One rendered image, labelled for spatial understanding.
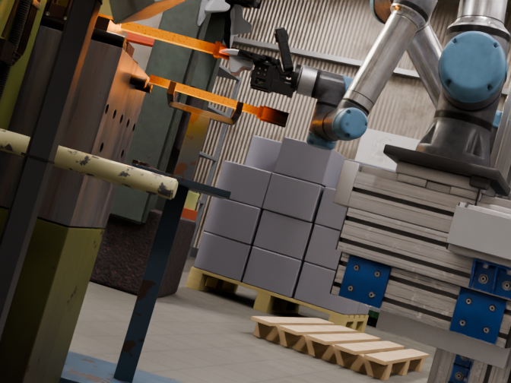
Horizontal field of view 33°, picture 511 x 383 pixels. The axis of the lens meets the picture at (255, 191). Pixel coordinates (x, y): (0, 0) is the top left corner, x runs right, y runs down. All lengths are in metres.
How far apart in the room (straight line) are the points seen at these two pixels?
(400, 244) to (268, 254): 4.71
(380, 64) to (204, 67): 3.81
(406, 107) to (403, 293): 8.53
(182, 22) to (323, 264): 2.13
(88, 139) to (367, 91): 0.67
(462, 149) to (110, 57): 0.88
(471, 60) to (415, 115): 8.58
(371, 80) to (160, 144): 3.10
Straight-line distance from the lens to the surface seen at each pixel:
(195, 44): 2.21
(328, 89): 2.15
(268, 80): 2.16
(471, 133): 1.70
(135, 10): 1.66
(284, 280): 6.31
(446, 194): 1.67
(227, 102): 2.58
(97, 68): 2.09
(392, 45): 2.08
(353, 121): 2.01
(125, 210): 5.05
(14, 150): 1.87
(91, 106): 2.08
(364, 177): 1.71
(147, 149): 5.06
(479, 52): 1.58
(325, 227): 6.25
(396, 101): 10.25
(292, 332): 4.67
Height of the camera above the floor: 0.59
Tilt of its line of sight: 2 degrees up
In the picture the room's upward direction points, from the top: 16 degrees clockwise
